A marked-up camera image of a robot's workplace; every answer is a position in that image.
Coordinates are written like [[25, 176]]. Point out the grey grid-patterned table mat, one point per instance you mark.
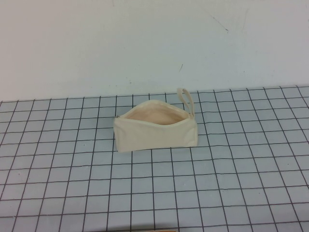
[[72, 174]]

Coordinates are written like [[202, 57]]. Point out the cream canvas zipper pencil case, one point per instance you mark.
[[154, 137]]

